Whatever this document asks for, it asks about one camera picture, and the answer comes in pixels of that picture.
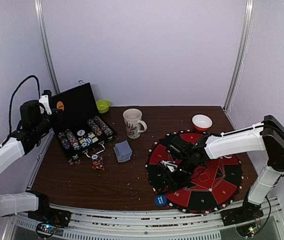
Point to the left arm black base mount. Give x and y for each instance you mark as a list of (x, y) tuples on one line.
[(53, 216)]

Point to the small card decks in case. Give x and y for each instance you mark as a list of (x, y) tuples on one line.
[(88, 140)]

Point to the front left chip row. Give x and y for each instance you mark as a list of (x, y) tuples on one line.
[(64, 141)]

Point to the poker chip row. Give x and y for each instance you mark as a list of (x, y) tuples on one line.
[(93, 125), (104, 127)]

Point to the white dealer button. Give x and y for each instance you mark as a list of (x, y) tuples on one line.
[(81, 133)]

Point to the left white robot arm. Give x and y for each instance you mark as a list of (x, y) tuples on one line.
[(17, 144)]

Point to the round red black poker mat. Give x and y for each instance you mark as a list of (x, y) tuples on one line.
[(212, 186)]

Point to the black poker chip case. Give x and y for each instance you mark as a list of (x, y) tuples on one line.
[(79, 106)]

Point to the orange big blind button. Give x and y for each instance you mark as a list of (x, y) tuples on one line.
[(60, 105)]

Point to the green plastic bowl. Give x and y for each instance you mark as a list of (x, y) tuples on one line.
[(103, 106)]

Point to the red triangular chip holder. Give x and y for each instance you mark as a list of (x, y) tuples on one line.
[(100, 168)]

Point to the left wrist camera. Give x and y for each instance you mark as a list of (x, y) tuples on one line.
[(44, 104)]

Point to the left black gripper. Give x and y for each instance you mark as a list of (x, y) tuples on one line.
[(57, 114)]

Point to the aluminium frame post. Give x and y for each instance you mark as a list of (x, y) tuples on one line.
[(47, 54), (239, 64)]

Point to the white floral ceramic mug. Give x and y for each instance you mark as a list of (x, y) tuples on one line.
[(134, 124)]

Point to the left poker chip row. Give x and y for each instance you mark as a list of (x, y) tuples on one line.
[(93, 125)]

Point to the aluminium front rail base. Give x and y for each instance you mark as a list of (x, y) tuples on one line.
[(92, 224)]

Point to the stack of poker chips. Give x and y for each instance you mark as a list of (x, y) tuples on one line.
[(96, 159)]

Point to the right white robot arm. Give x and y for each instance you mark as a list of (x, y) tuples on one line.
[(267, 135)]

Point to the blue small blind button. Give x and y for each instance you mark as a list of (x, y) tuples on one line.
[(160, 200)]

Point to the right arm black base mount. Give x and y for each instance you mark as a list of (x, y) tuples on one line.
[(247, 212)]

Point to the right aluminium frame post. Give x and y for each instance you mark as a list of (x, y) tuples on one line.
[(239, 64)]

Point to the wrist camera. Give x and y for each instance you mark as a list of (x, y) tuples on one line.
[(44, 104), (168, 166)]

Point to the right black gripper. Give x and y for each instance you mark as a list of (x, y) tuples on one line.
[(166, 175)]

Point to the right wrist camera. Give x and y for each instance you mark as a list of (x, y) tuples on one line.
[(168, 166)]

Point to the white orange bowl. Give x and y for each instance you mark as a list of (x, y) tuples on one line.
[(201, 122)]

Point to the left aluminium frame post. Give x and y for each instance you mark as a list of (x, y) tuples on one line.
[(47, 54)]

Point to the blue playing card deck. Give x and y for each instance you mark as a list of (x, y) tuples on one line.
[(123, 151)]

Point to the right poker chip row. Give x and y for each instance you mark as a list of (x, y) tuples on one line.
[(104, 127)]

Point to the front right chip row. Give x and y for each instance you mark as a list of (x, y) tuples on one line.
[(72, 139)]

